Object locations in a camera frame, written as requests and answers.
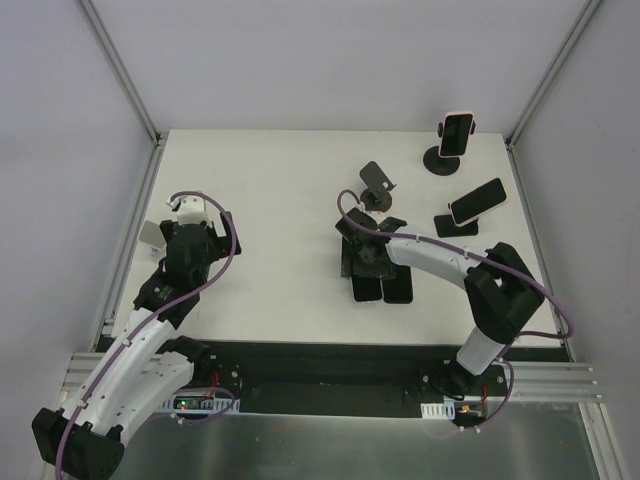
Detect right aluminium frame post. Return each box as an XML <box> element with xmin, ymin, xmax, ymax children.
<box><xmin>505</xmin><ymin>0</ymin><xmax>606</xmax><ymax>152</ymax></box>

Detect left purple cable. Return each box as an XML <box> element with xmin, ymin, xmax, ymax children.
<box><xmin>52</xmin><ymin>190</ymin><xmax>239</xmax><ymax>472</ymax></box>

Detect white phone stand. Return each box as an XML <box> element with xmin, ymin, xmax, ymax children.
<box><xmin>138</xmin><ymin>220</ymin><xmax>166</xmax><ymax>260</ymax></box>

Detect purple cable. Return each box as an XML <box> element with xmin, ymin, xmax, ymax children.
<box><xmin>52</xmin><ymin>190</ymin><xmax>239</xmax><ymax>472</ymax></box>
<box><xmin>336</xmin><ymin>188</ymin><xmax>576</xmax><ymax>441</ymax></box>

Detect right white cable duct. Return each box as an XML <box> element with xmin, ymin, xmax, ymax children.
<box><xmin>420</xmin><ymin>400</ymin><xmax>456</xmax><ymax>421</ymax></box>

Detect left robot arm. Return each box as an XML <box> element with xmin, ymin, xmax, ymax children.
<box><xmin>32</xmin><ymin>211</ymin><xmax>241</xmax><ymax>479</ymax></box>

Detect pink phone upright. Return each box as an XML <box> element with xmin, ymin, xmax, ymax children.
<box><xmin>438</xmin><ymin>111</ymin><xmax>475</xmax><ymax>158</ymax></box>

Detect aluminium rail front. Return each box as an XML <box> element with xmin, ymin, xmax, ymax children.
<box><xmin>61</xmin><ymin>352</ymin><xmax>605</xmax><ymax>404</ymax></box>

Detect left white cable duct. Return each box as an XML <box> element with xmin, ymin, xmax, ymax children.
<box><xmin>156</xmin><ymin>393</ymin><xmax>240</xmax><ymax>415</ymax></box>

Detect left aluminium frame post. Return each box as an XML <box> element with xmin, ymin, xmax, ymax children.
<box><xmin>74</xmin><ymin>0</ymin><xmax>162</xmax><ymax>146</ymax></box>

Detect black phone white case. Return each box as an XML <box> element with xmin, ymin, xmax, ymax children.
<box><xmin>351</xmin><ymin>275</ymin><xmax>383</xmax><ymax>303</ymax></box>

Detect aluminium frame post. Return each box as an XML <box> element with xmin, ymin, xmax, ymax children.
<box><xmin>505</xmin><ymin>0</ymin><xmax>606</xmax><ymax>152</ymax></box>
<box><xmin>74</xmin><ymin>0</ymin><xmax>162</xmax><ymax>146</ymax></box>

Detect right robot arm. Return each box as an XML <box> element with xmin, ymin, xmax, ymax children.
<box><xmin>335</xmin><ymin>209</ymin><xmax>544</xmax><ymax>400</ymax></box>

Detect black square base stand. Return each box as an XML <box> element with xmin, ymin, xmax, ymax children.
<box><xmin>433</xmin><ymin>213</ymin><xmax>479</xmax><ymax>238</ymax></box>

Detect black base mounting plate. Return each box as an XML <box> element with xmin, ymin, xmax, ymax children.
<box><xmin>159</xmin><ymin>336</ymin><xmax>513</xmax><ymax>419</ymax></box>

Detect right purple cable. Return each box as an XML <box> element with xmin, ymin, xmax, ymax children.
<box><xmin>336</xmin><ymin>188</ymin><xmax>576</xmax><ymax>441</ymax></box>

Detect white cable duct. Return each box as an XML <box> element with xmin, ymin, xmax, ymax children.
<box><xmin>156</xmin><ymin>393</ymin><xmax>240</xmax><ymax>415</ymax></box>
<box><xmin>420</xmin><ymin>400</ymin><xmax>456</xmax><ymax>421</ymax></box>

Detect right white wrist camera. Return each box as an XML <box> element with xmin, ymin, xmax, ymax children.
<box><xmin>354</xmin><ymin>205</ymin><xmax>385</xmax><ymax>230</ymax></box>

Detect pink phone tilted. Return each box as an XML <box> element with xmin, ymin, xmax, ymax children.
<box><xmin>450</xmin><ymin>178</ymin><xmax>507</xmax><ymax>226</ymax></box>

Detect left side aluminium rail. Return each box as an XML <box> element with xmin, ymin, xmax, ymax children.
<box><xmin>87</xmin><ymin>135</ymin><xmax>166</xmax><ymax>352</ymax></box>

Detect black round clamp stand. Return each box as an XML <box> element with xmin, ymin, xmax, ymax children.
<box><xmin>422</xmin><ymin>142</ymin><xmax>463</xmax><ymax>176</ymax></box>

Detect round brown base stand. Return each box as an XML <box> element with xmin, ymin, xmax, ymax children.
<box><xmin>359</xmin><ymin>161</ymin><xmax>396</xmax><ymax>212</ymax></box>

